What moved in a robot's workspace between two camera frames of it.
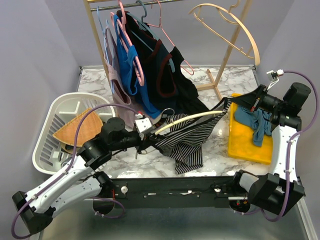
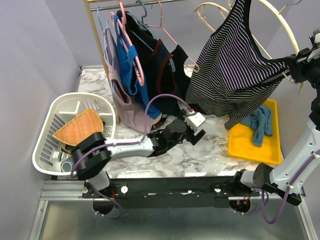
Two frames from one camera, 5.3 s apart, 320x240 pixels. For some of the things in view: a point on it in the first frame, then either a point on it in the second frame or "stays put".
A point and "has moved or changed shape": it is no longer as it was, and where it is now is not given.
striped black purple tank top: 184,142 → 232,75
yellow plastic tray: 240,143 stays put
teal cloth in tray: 259,120 stays put
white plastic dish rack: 47,155 stays put
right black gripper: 251,100 → 299,64
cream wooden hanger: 187,120 has moved or changed shape
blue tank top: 127,55 stays put
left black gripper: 144,143 → 192,139
